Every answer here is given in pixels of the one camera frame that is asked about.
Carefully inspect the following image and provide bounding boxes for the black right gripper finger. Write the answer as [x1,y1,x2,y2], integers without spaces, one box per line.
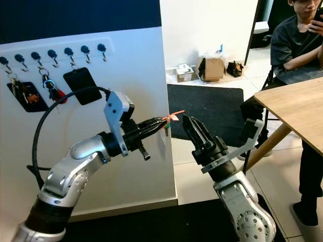
[191,117,216,146]
[183,116,203,150]

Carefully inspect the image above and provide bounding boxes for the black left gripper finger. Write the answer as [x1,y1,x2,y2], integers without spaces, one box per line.
[139,119,169,131]
[140,125,168,141]

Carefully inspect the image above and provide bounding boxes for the orange key tag with ring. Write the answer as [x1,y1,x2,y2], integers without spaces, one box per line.
[163,110,186,129]

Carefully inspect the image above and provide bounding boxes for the metal keys with brown charm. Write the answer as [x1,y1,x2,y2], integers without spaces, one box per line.
[8,75,38,104]

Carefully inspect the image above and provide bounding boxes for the dark grey door mat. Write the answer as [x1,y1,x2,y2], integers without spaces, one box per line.
[167,84,245,148]

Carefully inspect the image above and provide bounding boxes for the small white box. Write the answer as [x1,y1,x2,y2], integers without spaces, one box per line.
[174,64,195,83]

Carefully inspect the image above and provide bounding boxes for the brown cardboard box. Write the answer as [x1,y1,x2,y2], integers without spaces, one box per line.
[197,56,225,82]

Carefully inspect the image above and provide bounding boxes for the pair of dark shoes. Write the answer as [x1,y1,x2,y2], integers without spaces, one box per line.
[226,60,244,78]

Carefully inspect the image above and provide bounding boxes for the black card holder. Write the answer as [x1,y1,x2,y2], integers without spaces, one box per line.
[63,67,100,105]

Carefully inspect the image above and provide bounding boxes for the clear plastic bag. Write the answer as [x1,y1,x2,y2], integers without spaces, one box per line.
[199,44,225,60]

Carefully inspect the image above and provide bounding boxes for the key bunch with red fob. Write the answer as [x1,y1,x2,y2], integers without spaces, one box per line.
[39,68,67,106]

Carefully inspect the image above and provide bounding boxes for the large black floor rug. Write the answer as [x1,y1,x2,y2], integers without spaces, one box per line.
[61,194,291,242]

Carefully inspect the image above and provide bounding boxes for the light wooden table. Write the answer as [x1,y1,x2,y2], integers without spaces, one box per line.
[242,77,323,172]

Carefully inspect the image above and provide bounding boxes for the dark blue card holder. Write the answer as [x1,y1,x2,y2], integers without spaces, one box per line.
[8,82,42,112]

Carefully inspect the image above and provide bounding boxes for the person in grey t-shirt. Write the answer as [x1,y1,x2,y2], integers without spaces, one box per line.
[240,0,323,227]

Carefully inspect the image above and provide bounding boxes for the black door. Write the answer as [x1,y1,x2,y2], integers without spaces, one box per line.
[265,0,296,48]

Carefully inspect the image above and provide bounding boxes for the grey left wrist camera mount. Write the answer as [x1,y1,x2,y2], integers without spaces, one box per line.
[103,91,136,157]

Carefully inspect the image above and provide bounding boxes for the blue round wall hook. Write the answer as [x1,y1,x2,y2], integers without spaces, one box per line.
[47,49,59,68]
[0,57,12,75]
[97,43,107,62]
[15,54,28,72]
[31,52,44,70]
[80,45,91,64]
[64,47,76,66]

